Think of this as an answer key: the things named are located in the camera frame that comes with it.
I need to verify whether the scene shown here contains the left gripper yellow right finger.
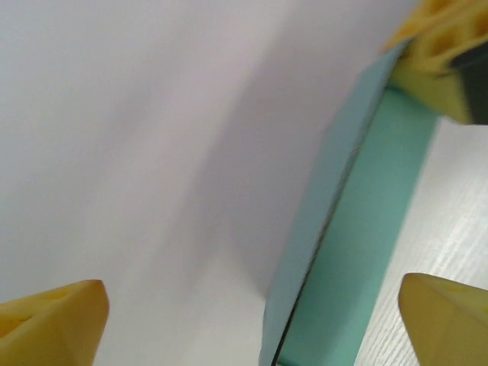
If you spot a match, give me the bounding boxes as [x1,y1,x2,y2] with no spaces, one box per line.
[398,272,488,366]

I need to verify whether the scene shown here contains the teal cardboard box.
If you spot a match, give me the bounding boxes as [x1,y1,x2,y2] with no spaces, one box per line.
[258,37,443,366]

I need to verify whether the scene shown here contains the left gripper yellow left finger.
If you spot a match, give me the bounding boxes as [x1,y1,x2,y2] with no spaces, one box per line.
[0,279,111,366]

